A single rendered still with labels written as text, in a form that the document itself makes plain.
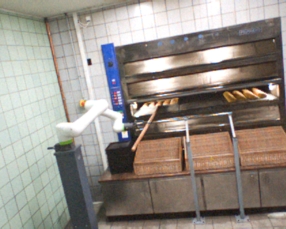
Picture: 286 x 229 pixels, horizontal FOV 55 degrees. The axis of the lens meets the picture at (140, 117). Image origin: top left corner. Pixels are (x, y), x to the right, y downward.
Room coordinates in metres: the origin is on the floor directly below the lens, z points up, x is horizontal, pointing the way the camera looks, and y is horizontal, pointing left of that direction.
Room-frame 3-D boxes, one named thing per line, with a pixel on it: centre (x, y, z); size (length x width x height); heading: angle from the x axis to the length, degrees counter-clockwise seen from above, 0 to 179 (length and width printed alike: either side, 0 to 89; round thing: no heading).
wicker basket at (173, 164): (3.24, -0.14, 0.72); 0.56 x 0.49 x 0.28; 77
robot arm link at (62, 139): (2.50, 0.71, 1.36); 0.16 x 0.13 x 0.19; 52
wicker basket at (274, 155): (3.00, -1.32, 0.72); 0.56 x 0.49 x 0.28; 77
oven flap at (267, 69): (3.38, -0.77, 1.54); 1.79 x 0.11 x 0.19; 78
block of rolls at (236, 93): (3.70, -1.43, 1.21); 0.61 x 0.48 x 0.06; 168
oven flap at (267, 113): (3.38, -0.77, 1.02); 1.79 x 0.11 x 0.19; 78
